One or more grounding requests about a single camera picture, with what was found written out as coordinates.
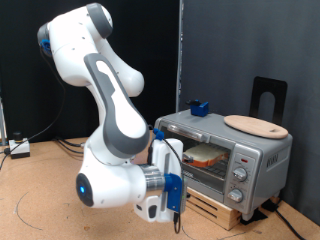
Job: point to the black foam pad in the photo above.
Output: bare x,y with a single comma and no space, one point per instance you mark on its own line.
256,216

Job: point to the emergency stop button box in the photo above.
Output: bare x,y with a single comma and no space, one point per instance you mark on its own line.
19,148

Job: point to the round wooden serving board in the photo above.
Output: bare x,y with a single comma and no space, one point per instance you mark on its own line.
256,126

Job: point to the black metal bracket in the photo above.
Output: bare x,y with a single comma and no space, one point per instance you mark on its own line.
258,93

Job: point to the vertical metal pole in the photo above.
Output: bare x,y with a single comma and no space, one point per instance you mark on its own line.
180,50

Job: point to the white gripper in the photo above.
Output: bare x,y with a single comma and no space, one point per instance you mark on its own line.
158,156

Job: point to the silver oven knob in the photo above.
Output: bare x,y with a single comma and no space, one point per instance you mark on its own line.
240,174
235,195

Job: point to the grey metal frame leg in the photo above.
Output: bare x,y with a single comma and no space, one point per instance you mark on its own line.
2,126

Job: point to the silver toaster oven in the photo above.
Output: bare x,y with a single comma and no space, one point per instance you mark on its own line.
266,160

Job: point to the slatted wooden riser block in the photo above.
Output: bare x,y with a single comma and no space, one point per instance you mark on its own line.
216,213

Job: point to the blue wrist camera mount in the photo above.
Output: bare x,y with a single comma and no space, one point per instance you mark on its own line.
173,193

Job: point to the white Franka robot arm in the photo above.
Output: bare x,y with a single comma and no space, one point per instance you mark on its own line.
116,110

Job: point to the white bread slice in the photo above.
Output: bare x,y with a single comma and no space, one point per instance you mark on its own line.
206,155

